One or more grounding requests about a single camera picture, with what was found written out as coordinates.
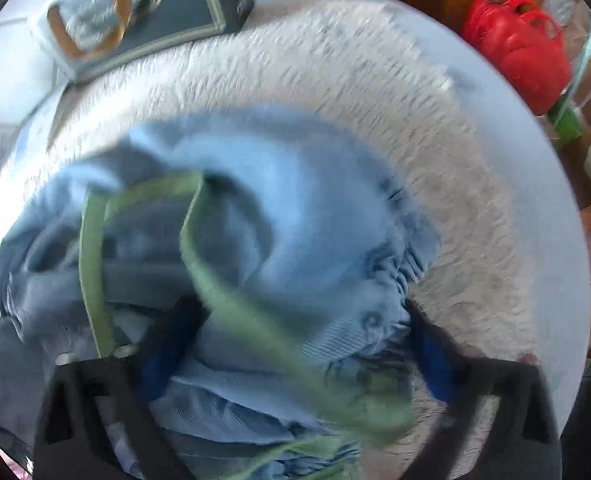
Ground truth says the red plastic bag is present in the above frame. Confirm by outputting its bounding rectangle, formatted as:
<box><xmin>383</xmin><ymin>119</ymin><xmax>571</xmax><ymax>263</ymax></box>
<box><xmin>461</xmin><ymin>0</ymin><xmax>571</xmax><ymax>116</ymax></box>

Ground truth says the cream lace tablecloth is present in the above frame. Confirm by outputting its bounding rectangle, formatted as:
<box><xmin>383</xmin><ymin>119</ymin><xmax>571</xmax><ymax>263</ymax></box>
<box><xmin>0</xmin><ymin>0</ymin><xmax>591</xmax><ymax>480</ymax></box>

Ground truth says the dark green gift bag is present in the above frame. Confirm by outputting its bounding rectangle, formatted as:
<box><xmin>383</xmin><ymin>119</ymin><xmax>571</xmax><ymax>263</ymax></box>
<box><xmin>30</xmin><ymin>0</ymin><xmax>254</xmax><ymax>82</ymax></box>

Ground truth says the blue garment with green drawstring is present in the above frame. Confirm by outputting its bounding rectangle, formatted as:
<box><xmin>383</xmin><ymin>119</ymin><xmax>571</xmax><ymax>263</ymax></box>
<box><xmin>0</xmin><ymin>106</ymin><xmax>440</xmax><ymax>479</ymax></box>

